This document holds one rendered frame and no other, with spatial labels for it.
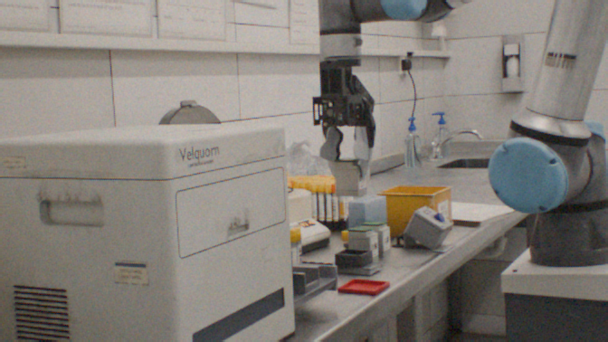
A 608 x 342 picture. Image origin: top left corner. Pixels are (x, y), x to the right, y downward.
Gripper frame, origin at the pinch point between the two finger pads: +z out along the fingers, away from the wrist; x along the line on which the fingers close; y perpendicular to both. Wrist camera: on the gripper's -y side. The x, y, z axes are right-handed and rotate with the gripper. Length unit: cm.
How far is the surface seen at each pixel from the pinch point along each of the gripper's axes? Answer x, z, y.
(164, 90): -57, -16, -19
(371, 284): 7.3, 18.8, 8.8
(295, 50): -56, -26, -80
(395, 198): -4.6, 10.1, -31.7
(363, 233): -0.5, 13.0, -5.4
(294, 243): -1.2, 10.0, 19.8
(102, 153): 1, -9, 66
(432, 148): -53, 13, -188
